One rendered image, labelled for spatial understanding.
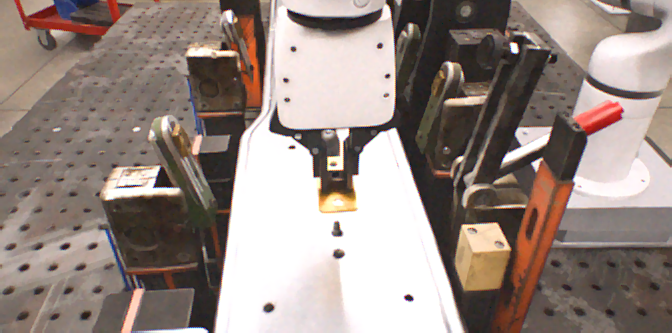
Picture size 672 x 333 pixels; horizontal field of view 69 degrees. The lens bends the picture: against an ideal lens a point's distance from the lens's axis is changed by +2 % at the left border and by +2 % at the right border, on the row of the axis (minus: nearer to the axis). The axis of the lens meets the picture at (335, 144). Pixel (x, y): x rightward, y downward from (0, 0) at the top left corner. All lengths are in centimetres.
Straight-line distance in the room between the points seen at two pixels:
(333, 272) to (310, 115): 17
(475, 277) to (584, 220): 54
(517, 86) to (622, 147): 55
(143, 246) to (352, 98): 32
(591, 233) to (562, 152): 65
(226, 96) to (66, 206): 45
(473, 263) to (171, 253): 34
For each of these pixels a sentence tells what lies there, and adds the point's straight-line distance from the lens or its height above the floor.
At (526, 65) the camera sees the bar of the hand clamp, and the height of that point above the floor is 120.
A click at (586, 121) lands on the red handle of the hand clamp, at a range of 51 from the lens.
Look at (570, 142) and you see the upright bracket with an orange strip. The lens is 36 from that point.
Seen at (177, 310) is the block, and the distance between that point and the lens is 51.
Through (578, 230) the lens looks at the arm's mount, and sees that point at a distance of 100.
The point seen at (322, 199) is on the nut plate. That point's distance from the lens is 46.
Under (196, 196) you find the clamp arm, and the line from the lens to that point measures 55.
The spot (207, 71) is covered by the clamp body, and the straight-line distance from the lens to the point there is 85.
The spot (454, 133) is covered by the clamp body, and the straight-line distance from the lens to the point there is 66.
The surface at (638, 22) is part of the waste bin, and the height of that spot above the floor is 27.
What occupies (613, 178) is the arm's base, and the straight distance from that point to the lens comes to 101.
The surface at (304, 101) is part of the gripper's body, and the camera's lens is 40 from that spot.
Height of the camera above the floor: 138
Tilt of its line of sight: 35 degrees down
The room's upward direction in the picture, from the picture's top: straight up
